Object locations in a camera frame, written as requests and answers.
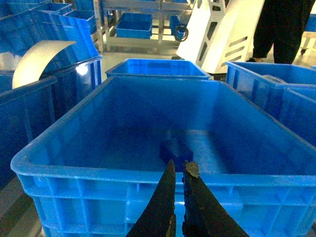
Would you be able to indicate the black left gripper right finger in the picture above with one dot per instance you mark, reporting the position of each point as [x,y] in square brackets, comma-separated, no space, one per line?
[204,215]

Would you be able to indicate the person in black trousers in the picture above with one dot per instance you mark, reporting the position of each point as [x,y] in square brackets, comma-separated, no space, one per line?
[280,27]

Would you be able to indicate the blue plastic bin middle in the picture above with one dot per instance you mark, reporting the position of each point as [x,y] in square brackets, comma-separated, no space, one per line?
[92,173]

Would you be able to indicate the steel roller shelf rack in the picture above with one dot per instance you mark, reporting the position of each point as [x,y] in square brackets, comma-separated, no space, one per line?
[137,23]

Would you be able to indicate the blue plastic bin with red parts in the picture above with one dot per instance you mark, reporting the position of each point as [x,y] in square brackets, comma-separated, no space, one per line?
[286,92]

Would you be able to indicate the blue bin behind middle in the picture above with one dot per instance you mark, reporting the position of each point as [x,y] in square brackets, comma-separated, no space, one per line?
[177,69]

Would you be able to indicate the white machine cover panel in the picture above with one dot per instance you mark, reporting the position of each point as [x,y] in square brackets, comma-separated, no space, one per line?
[220,31]

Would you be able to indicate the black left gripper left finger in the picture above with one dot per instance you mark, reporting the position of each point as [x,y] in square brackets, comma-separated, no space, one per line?
[159,219]

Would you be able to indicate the blue block part with knob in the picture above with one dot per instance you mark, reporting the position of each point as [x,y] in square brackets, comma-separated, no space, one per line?
[171,148]

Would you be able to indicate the blue plastic bin left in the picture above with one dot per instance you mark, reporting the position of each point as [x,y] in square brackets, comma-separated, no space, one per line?
[27,111]

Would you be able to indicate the curved white sheet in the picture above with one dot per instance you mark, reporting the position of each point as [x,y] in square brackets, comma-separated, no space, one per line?
[35,60]

